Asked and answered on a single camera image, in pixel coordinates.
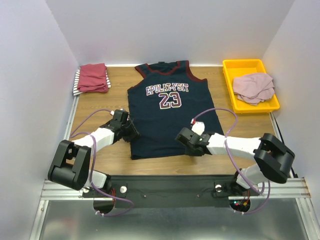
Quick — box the navy basketball jersey 23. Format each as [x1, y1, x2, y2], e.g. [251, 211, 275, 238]
[127, 60, 224, 160]

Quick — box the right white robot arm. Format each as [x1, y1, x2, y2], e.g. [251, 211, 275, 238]
[175, 127, 295, 195]

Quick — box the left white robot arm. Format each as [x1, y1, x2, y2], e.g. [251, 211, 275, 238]
[47, 109, 140, 197]

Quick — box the folded red tank top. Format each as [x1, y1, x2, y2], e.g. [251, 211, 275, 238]
[76, 63, 109, 93]

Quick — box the folded striped tank top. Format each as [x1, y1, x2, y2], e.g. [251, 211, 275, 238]
[72, 69, 112, 97]

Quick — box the pink crumpled tank top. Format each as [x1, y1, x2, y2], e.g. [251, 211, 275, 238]
[232, 72, 275, 106]

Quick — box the yellow plastic tray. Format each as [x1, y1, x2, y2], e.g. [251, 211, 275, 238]
[222, 59, 280, 114]

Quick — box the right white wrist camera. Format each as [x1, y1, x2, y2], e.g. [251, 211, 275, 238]
[191, 118, 205, 136]

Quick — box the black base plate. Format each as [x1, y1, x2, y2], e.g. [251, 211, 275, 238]
[82, 174, 261, 210]

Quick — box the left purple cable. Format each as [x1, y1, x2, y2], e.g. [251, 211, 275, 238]
[69, 108, 135, 217]

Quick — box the purple cable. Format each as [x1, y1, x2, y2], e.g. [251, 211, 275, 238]
[69, 108, 135, 217]
[191, 107, 272, 216]

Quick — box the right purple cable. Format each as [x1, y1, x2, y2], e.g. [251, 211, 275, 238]
[191, 107, 272, 216]

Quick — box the aluminium frame rail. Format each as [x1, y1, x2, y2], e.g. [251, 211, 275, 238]
[29, 96, 79, 240]

